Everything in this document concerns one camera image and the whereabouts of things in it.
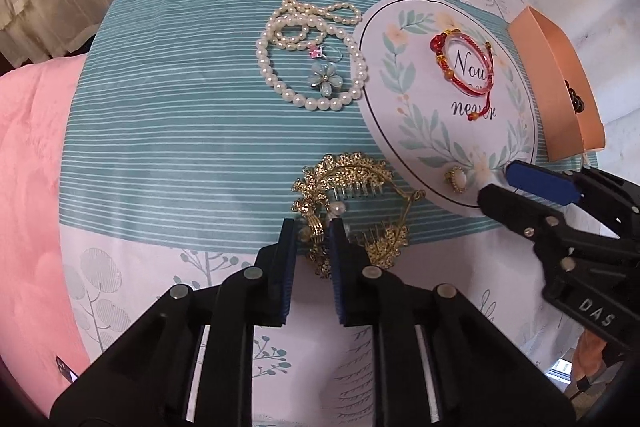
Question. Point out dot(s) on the person's right hand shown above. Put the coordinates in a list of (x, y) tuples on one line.
[(587, 357)]

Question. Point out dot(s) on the pink blanket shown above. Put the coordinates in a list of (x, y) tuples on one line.
[(30, 187)]

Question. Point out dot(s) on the black phone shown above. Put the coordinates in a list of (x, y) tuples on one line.
[(66, 369)]

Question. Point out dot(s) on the tree print teal striped cloth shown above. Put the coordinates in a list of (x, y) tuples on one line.
[(175, 137)]

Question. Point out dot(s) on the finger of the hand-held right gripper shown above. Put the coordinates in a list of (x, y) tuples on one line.
[(542, 184), (515, 209)]

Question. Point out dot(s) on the pink storage box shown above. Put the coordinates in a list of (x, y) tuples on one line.
[(565, 52)]

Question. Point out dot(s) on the gold hair comb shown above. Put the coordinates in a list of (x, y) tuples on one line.
[(387, 244), (350, 167)]

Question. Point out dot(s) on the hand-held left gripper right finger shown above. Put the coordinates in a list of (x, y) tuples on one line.
[(337, 277)]

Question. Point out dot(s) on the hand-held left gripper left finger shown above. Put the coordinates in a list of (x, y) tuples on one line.
[(286, 277)]

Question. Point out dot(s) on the pale blue flower hair clip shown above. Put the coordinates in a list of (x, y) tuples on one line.
[(326, 79)]

